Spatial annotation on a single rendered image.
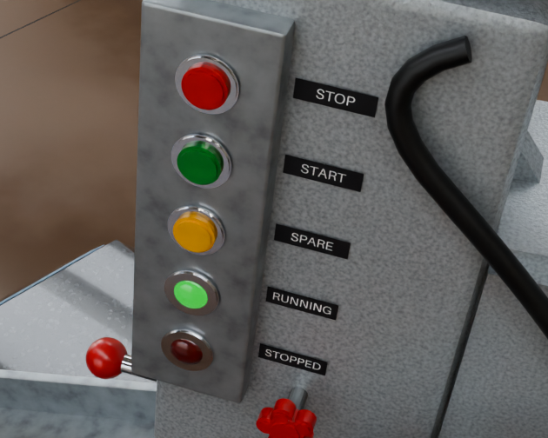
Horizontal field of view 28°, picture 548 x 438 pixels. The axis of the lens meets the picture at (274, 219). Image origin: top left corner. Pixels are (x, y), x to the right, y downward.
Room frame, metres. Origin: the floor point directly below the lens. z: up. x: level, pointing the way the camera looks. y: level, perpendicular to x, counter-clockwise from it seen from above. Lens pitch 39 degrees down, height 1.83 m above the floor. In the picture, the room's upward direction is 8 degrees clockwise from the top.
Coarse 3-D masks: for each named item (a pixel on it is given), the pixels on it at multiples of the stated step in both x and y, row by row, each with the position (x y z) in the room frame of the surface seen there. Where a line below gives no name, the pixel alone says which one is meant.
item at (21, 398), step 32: (0, 384) 0.72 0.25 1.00; (32, 384) 0.71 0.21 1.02; (64, 384) 0.70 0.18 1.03; (96, 384) 0.70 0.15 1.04; (128, 384) 0.70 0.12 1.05; (0, 416) 0.71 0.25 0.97; (32, 416) 0.70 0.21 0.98; (64, 416) 0.70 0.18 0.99; (96, 416) 0.70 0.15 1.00; (128, 416) 0.69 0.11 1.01
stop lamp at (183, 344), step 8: (176, 344) 0.49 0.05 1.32; (184, 344) 0.49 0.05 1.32; (192, 344) 0.49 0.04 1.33; (176, 352) 0.49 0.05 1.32; (184, 352) 0.49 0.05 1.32; (192, 352) 0.49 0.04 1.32; (200, 352) 0.49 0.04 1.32; (184, 360) 0.49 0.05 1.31; (192, 360) 0.49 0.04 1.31; (200, 360) 0.49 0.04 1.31
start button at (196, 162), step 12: (192, 144) 0.50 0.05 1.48; (180, 156) 0.49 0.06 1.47; (192, 156) 0.49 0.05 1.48; (204, 156) 0.49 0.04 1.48; (216, 156) 0.49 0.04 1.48; (180, 168) 0.49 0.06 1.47; (192, 168) 0.49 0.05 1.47; (204, 168) 0.49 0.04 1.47; (216, 168) 0.49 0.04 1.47; (192, 180) 0.49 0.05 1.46; (204, 180) 0.49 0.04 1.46; (216, 180) 0.49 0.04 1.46
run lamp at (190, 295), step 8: (176, 288) 0.50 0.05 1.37; (184, 288) 0.49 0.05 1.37; (192, 288) 0.49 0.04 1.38; (200, 288) 0.49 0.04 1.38; (176, 296) 0.50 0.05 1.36; (184, 296) 0.49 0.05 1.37; (192, 296) 0.49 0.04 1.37; (200, 296) 0.49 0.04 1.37; (184, 304) 0.49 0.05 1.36; (192, 304) 0.49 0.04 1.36; (200, 304) 0.49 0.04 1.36
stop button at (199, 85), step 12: (192, 72) 0.49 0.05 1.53; (204, 72) 0.49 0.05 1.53; (216, 72) 0.49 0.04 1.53; (192, 84) 0.49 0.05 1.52; (204, 84) 0.49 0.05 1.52; (216, 84) 0.49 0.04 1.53; (228, 84) 0.49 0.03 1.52; (192, 96) 0.49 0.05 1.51; (204, 96) 0.49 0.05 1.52; (216, 96) 0.49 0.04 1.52; (204, 108) 0.49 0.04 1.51; (216, 108) 0.49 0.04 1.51
